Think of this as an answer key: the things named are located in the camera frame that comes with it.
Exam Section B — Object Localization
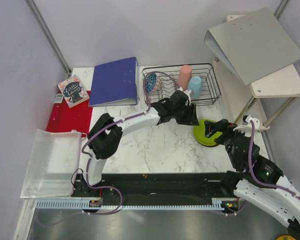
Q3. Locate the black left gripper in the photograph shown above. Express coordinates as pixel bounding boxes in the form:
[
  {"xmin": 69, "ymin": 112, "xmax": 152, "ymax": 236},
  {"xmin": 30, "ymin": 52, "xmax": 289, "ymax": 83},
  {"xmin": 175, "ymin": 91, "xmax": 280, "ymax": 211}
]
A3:
[{"xmin": 172, "ymin": 103, "xmax": 199, "ymax": 127}]

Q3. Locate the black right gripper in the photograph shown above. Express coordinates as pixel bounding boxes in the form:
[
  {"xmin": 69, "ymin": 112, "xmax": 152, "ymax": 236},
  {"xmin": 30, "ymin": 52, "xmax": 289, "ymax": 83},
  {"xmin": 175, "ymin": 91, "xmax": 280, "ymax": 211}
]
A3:
[{"xmin": 203, "ymin": 118, "xmax": 250, "ymax": 169}]

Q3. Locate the green plate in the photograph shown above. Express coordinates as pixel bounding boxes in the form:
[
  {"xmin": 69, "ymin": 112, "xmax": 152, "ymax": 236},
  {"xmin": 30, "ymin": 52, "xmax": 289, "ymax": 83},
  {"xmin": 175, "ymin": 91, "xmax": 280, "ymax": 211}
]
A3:
[{"xmin": 193, "ymin": 118, "xmax": 222, "ymax": 145}]

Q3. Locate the light blue cup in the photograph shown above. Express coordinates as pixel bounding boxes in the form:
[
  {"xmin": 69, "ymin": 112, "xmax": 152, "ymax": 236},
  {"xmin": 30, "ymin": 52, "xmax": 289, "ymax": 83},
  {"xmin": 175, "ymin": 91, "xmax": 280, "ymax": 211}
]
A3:
[{"xmin": 187, "ymin": 76, "xmax": 203, "ymax": 99}]

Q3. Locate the blue patterned bowl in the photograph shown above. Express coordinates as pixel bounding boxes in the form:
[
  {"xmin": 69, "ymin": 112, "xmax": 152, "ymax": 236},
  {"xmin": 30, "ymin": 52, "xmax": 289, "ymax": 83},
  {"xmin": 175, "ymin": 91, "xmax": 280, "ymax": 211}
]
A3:
[{"xmin": 145, "ymin": 73, "xmax": 157, "ymax": 93}]

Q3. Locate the black plate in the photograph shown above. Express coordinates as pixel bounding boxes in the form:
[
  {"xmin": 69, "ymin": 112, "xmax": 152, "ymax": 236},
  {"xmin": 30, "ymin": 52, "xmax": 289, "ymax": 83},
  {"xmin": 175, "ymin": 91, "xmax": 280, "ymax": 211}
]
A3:
[{"xmin": 203, "ymin": 143, "xmax": 222, "ymax": 148}]

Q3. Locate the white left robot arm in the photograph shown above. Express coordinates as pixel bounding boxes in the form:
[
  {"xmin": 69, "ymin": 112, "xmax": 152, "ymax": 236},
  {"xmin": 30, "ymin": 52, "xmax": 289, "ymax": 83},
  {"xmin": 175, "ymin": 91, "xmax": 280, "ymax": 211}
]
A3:
[{"xmin": 81, "ymin": 88, "xmax": 200, "ymax": 197}]

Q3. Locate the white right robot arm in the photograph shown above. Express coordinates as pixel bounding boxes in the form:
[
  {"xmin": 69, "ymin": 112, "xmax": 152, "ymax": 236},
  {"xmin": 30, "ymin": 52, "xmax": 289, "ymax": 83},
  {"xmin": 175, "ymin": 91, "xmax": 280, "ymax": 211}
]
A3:
[{"xmin": 204, "ymin": 116, "xmax": 300, "ymax": 240}]

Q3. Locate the pink cup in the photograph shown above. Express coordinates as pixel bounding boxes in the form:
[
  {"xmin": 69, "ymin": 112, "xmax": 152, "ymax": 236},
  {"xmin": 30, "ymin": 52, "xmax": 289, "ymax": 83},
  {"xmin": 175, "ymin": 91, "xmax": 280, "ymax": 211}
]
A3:
[{"xmin": 177, "ymin": 65, "xmax": 192, "ymax": 90}]

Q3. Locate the white two-tier shelf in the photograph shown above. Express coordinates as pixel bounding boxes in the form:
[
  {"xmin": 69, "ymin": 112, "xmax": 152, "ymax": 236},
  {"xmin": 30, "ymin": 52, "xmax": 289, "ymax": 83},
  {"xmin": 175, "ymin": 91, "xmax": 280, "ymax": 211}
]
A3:
[{"xmin": 213, "ymin": 15, "xmax": 300, "ymax": 131}]

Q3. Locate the red folder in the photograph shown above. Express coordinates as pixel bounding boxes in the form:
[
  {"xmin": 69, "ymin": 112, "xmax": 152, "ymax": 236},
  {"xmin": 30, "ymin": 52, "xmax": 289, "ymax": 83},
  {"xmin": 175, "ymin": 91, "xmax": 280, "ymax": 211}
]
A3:
[{"xmin": 45, "ymin": 98, "xmax": 93, "ymax": 133}]

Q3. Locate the little women book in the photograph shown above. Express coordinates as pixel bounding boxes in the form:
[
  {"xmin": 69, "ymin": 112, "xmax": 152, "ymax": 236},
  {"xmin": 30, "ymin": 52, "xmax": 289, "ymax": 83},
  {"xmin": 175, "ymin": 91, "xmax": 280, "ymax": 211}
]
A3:
[{"xmin": 57, "ymin": 75, "xmax": 90, "ymax": 108}]

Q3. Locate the yellow object at corner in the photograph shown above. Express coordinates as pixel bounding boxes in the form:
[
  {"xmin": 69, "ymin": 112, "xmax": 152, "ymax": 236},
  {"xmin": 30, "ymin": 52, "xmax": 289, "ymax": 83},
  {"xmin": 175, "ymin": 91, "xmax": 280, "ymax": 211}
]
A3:
[{"xmin": 275, "ymin": 234, "xmax": 296, "ymax": 240}]

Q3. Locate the small white label card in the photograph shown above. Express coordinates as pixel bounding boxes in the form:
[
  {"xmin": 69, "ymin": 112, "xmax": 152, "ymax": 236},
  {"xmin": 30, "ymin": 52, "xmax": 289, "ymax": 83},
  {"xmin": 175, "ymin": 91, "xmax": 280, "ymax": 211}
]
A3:
[{"xmin": 54, "ymin": 93, "xmax": 63, "ymax": 104}]

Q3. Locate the clear plastic sleeve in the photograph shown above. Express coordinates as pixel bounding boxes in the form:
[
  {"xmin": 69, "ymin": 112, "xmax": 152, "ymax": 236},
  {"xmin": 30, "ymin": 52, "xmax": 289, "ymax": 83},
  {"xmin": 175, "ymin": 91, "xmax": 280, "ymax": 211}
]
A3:
[{"xmin": 20, "ymin": 129, "xmax": 82, "ymax": 199}]

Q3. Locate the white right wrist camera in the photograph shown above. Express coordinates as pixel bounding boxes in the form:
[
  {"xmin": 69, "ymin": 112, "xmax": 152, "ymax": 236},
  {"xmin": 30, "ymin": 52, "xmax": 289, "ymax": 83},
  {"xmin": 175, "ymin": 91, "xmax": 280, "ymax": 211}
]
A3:
[{"xmin": 233, "ymin": 114, "xmax": 261, "ymax": 133}]

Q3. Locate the black wire dish rack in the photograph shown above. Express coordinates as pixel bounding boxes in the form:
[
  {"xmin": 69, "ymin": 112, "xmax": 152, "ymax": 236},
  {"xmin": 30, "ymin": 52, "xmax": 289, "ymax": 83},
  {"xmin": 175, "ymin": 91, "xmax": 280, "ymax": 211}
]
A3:
[{"xmin": 140, "ymin": 63, "xmax": 221, "ymax": 107}]

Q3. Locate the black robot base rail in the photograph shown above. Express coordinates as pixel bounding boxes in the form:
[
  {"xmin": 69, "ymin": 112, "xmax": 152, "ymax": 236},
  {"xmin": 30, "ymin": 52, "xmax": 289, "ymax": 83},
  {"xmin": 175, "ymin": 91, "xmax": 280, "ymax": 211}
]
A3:
[{"xmin": 72, "ymin": 171, "xmax": 243, "ymax": 211}]

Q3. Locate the light blue cable duct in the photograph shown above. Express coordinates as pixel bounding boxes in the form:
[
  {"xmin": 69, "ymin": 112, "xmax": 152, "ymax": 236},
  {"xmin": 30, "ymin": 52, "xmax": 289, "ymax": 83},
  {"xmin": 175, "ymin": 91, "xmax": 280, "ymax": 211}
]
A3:
[{"xmin": 35, "ymin": 198, "xmax": 225, "ymax": 211}]

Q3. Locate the blue ring binder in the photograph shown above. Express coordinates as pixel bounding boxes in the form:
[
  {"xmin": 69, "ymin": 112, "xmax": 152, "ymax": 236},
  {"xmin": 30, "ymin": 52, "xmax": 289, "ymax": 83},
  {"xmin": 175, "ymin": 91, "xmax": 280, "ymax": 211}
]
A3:
[{"xmin": 88, "ymin": 57, "xmax": 138, "ymax": 107}]

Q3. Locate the grey ring binder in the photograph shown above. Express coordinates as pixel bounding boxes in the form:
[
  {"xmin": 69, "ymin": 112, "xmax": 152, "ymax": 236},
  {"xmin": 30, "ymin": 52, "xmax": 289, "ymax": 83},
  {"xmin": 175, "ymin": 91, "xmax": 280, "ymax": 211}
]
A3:
[{"xmin": 204, "ymin": 7, "xmax": 300, "ymax": 85}]

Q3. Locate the aluminium frame post right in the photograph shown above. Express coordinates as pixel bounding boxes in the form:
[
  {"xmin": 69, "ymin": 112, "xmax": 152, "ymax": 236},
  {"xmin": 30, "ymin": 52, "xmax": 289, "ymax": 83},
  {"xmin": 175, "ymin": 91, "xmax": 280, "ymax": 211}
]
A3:
[{"xmin": 274, "ymin": 0, "xmax": 290, "ymax": 20}]

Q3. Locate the aluminium frame post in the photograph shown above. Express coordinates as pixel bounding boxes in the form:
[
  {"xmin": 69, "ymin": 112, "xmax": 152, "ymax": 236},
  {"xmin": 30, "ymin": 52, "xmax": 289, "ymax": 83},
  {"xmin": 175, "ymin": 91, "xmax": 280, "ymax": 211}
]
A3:
[
  {"xmin": 274, "ymin": 0, "xmax": 290, "ymax": 20},
  {"xmin": 24, "ymin": 0, "xmax": 72, "ymax": 76}
]

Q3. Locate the aluminium frame post left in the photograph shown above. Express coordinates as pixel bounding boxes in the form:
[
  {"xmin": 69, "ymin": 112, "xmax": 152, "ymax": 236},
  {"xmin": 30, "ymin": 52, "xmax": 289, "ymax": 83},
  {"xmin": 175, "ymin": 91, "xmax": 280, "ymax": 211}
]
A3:
[{"xmin": 24, "ymin": 0, "xmax": 72, "ymax": 76}]

